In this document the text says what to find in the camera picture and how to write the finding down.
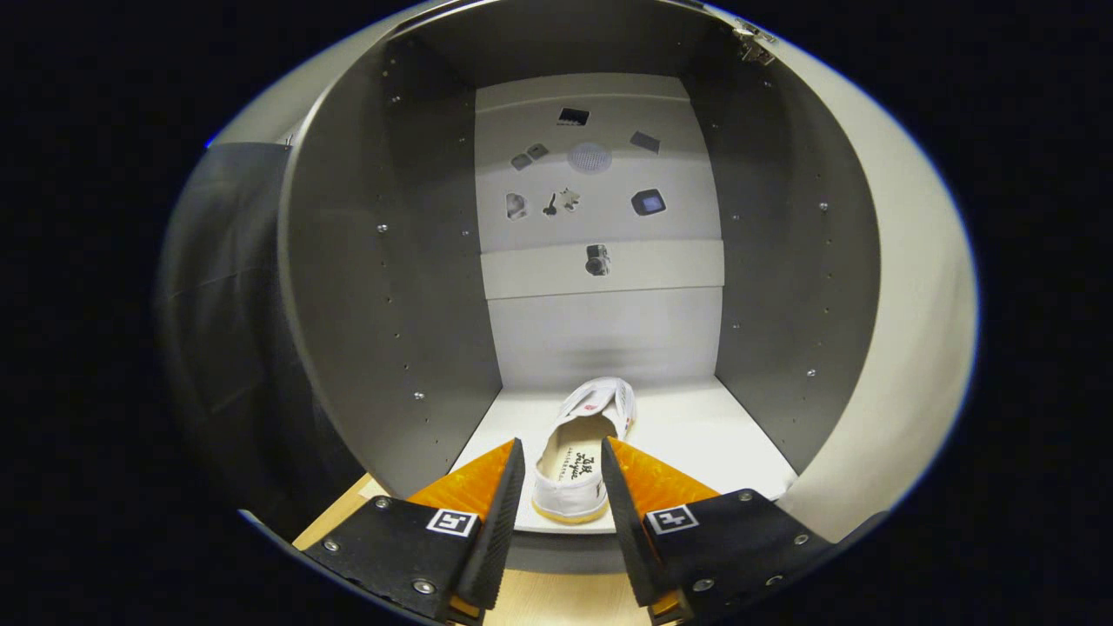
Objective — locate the white canvas shoe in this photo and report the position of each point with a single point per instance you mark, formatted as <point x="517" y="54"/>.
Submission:
<point x="565" y="461"/>

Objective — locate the dark grey shoe cabinet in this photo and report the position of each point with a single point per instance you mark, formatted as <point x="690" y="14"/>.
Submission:
<point x="391" y="287"/>

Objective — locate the metal door hinge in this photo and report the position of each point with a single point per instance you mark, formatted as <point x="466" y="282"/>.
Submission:
<point x="755" y="42"/>

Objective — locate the black backdrop cloth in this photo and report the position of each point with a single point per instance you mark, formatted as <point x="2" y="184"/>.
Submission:
<point x="226" y="304"/>

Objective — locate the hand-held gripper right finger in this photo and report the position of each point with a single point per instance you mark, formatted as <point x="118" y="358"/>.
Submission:
<point x="730" y="548"/>

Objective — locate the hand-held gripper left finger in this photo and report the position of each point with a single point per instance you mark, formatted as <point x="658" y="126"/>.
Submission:
<point x="409" y="548"/>

